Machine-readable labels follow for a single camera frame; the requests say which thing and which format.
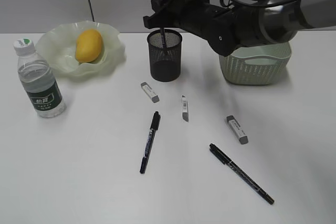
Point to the black marker pen front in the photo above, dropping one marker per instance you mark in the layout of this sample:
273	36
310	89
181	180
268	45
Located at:
223	158

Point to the white grey eraser left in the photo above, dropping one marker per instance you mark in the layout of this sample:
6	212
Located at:
150	92

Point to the yellow mango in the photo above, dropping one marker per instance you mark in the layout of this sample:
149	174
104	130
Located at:
88	46

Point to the white grey eraser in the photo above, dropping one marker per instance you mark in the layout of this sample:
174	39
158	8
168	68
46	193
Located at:
237	129
185	114
150	92

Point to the clear water bottle green label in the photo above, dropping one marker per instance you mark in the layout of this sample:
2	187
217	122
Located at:
38	80

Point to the white grey eraser right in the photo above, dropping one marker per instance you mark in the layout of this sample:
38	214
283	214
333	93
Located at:
237	129

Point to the black marker pen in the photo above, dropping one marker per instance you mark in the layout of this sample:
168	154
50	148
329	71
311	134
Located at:
163	39
223	158
153	128

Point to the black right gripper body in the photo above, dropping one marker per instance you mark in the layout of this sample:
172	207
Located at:
223	28

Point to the white grey eraser middle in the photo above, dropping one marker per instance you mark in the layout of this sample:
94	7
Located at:
185	114

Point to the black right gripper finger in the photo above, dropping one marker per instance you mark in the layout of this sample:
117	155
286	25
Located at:
164	15

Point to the black mesh pen holder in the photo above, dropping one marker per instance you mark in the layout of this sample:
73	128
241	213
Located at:
165	63

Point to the light green woven basket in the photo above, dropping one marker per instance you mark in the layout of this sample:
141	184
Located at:
256	66

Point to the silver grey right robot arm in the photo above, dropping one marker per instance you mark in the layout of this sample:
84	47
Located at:
279	24

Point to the frosted green wavy plate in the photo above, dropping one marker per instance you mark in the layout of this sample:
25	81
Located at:
58	47

